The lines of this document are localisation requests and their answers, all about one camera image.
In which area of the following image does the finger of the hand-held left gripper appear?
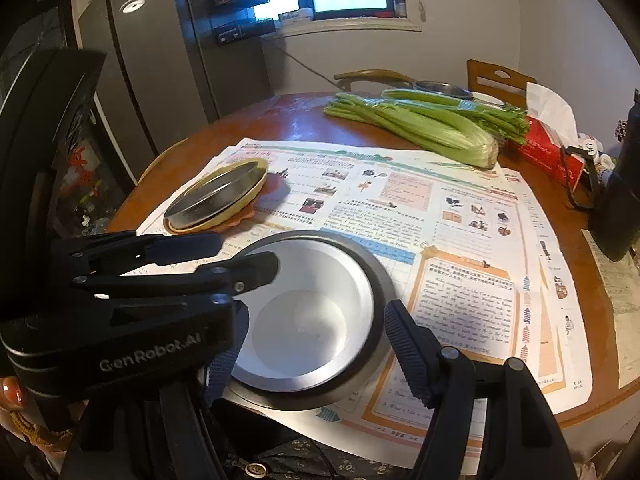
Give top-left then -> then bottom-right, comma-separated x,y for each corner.
72,251 -> 280,335
50,231 -> 224,281

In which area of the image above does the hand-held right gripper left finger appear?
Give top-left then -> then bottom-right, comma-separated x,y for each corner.
60,304 -> 251,480

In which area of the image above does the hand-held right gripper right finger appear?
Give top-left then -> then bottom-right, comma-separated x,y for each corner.
382,299 -> 566,480

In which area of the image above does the yellow shell-shaped plate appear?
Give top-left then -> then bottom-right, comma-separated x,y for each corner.
165,156 -> 271,233

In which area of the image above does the shallow steel plate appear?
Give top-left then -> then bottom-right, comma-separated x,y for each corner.
164,160 -> 267,231

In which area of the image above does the person's left hand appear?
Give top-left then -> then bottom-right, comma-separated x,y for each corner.
0,375 -> 28,411

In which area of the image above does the light wooden chair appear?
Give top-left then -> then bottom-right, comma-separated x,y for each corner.
135,137 -> 191,186

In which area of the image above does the dark floral clothing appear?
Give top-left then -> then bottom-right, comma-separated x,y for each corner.
220,400 -> 416,480

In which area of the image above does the printed newspaper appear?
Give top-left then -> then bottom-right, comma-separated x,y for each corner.
135,135 -> 596,476

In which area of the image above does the grey refrigerator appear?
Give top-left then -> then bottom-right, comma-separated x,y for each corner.
70,0 -> 273,186

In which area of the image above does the celery bunch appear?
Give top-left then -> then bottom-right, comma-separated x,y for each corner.
322,87 -> 531,170

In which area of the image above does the beige paper sheet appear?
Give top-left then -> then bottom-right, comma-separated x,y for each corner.
580,227 -> 640,301

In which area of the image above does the red tissue box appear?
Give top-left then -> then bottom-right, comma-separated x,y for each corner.
505,115 -> 591,191

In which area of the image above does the small steel bowl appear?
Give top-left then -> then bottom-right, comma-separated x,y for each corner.
412,80 -> 474,100

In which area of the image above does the black thermos bottle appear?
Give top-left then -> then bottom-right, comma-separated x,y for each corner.
562,87 -> 640,263

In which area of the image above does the white paper packet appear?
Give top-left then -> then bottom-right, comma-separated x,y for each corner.
277,7 -> 316,23

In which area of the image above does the slatted-back wooden chair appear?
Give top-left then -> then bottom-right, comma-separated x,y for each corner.
466,58 -> 538,97

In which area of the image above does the tan beaded bracelet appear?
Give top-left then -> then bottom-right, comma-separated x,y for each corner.
0,405 -> 76,453

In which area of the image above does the dark wall cable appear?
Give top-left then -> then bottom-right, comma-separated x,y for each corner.
272,42 -> 341,86

